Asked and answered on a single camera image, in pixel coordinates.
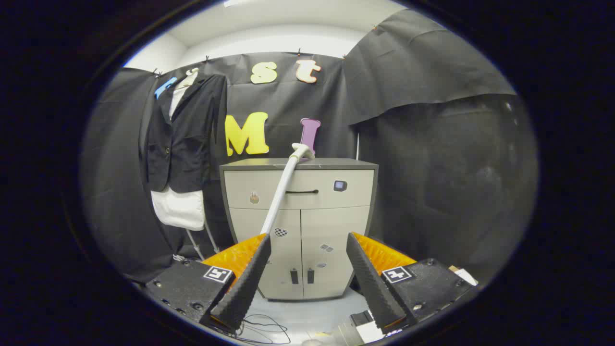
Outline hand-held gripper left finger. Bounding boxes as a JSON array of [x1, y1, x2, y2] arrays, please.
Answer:
[[144, 234, 272, 332]]

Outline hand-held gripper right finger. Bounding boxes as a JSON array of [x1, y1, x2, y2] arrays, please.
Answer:
[[346, 232, 479, 332]]

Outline white garment steamer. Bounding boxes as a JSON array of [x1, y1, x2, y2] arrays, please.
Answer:
[[259, 143, 316, 236]]

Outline black jacket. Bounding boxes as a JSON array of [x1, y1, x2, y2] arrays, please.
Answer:
[[146, 73, 228, 194]]

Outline white plastic device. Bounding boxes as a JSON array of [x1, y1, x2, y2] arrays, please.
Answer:
[[339, 310, 385, 344]]

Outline metal mannequin stand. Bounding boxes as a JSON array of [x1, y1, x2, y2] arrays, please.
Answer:
[[185, 222, 221, 261]]

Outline grey cabinet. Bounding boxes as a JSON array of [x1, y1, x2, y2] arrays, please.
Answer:
[[220, 158, 379, 301]]

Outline white mannequin torso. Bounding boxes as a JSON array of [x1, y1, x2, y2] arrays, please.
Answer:
[[150, 67, 206, 231]]

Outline black backdrop cloth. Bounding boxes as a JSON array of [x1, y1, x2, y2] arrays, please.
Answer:
[[79, 9, 539, 284]]

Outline black floor cables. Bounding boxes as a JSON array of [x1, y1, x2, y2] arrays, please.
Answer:
[[238, 314, 291, 345]]

